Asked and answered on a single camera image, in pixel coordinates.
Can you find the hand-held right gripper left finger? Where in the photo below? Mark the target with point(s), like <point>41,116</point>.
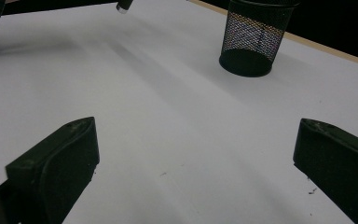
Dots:
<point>59,168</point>

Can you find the white table board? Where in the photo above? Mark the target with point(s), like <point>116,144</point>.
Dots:
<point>180,124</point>

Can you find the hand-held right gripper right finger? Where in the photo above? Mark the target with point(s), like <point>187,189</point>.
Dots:
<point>341,168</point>

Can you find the black mesh pen holder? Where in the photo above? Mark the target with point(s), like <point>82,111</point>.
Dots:
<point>248,62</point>

